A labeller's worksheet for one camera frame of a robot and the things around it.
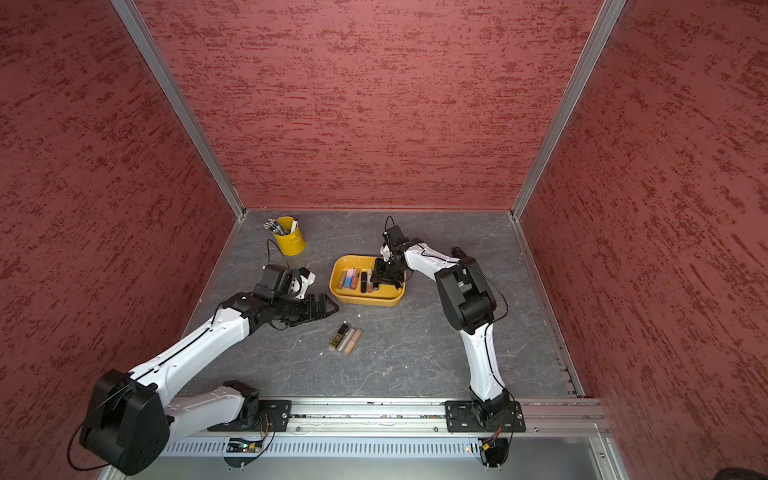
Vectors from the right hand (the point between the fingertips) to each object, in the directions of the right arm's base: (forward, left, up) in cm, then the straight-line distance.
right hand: (376, 282), depth 98 cm
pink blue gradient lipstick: (+1, +9, +1) cm, 10 cm away
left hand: (-16, +13, +9) cm, 23 cm away
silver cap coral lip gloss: (+2, +7, 0) cm, 7 cm away
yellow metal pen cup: (+13, +28, +7) cm, 32 cm away
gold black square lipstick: (-19, +11, +1) cm, 22 cm away
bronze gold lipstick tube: (+2, +12, 0) cm, 12 cm away
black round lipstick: (0, +4, +1) cm, 4 cm away
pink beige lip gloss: (0, +2, 0) cm, 2 cm away
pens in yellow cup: (+12, +32, +16) cm, 38 cm away
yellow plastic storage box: (-6, -3, +2) cm, 7 cm away
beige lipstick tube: (-20, +7, 0) cm, 21 cm away
